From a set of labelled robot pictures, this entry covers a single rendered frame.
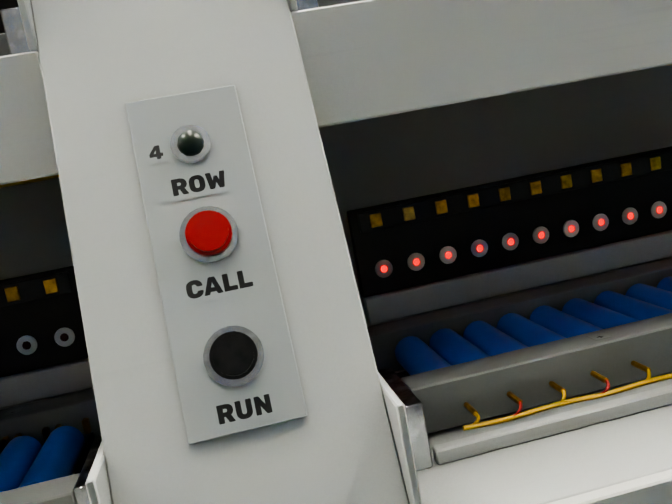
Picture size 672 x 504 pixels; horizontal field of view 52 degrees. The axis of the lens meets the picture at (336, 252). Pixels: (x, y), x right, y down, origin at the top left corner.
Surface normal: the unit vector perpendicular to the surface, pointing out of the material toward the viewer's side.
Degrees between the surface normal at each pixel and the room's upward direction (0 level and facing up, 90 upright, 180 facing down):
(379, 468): 90
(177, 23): 90
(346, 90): 110
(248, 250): 90
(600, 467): 20
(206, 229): 90
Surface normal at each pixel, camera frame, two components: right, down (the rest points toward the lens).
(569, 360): 0.18, 0.13
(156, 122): 0.11, -0.22
